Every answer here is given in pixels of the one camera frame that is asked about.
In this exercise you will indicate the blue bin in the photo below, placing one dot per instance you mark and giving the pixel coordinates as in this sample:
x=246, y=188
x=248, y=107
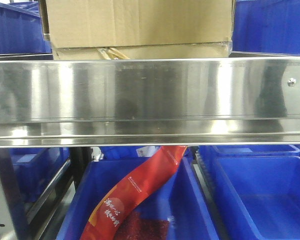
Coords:
x=259, y=197
x=179, y=201
x=35, y=167
x=21, y=29
x=267, y=26

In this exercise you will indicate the blue bin lower left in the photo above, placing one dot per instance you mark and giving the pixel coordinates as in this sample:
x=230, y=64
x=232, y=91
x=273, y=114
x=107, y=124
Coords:
x=35, y=167

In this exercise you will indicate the stainless steel shelf rail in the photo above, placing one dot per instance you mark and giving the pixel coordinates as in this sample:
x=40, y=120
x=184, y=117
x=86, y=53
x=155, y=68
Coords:
x=208, y=101

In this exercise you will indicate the large cardboard box on shelf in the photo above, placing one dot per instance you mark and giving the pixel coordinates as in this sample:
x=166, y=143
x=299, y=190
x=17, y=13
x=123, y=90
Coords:
x=138, y=29

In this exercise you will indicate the red snack package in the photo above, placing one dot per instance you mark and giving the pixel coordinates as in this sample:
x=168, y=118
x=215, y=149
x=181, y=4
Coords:
x=117, y=204

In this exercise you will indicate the blue bin upper left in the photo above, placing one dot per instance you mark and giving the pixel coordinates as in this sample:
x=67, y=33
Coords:
x=21, y=29

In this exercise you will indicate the blue bin upper right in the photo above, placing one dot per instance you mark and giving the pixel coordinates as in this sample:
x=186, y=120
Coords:
x=267, y=26

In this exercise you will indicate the blue bin centre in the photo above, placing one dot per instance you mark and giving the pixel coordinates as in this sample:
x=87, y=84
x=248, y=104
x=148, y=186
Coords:
x=179, y=201

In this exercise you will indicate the perforated steel shelf upright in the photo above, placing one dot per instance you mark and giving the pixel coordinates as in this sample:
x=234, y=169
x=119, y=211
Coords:
x=13, y=221

